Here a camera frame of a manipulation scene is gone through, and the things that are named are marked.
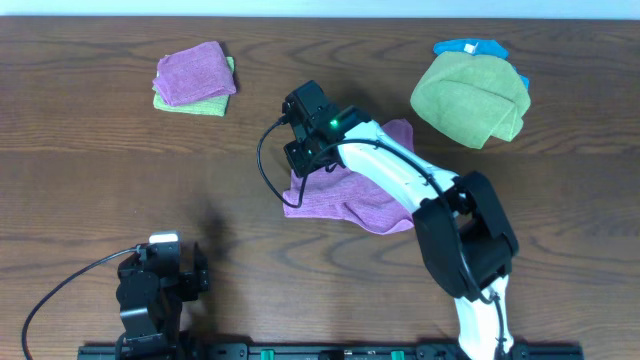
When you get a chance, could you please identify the purple microfiber cloth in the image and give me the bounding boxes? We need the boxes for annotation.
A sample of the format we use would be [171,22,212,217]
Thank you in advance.
[282,118,416,236]

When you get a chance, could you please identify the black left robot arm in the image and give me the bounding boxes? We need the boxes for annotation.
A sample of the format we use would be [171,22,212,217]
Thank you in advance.
[114,241,210,359]

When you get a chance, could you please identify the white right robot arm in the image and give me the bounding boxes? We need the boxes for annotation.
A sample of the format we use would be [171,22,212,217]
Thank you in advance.
[279,104,518,359]

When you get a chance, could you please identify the folded green cloth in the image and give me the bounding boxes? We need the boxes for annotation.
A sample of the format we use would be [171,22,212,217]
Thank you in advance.
[153,57,234,116]

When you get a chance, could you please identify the folded purple cloth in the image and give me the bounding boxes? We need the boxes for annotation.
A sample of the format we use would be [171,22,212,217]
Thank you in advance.
[153,41,237,106]

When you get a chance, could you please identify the green crumpled microfiber cloth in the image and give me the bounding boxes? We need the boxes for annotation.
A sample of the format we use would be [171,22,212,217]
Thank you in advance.
[410,52,531,149]

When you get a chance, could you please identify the blue microfiber cloth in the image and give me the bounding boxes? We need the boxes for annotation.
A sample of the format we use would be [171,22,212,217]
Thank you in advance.
[433,38,509,60]

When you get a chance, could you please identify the black right camera cable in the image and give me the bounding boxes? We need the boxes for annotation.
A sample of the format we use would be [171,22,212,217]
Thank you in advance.
[256,114,506,360]

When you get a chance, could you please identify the black camera cable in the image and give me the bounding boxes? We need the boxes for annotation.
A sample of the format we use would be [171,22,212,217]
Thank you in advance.
[256,114,506,360]
[20,245,141,360]

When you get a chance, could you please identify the black left camera cable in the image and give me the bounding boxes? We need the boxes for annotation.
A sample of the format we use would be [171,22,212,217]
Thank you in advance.
[20,245,141,360]

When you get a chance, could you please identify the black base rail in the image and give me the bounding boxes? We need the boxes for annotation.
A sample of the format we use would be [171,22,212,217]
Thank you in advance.
[77,341,585,360]

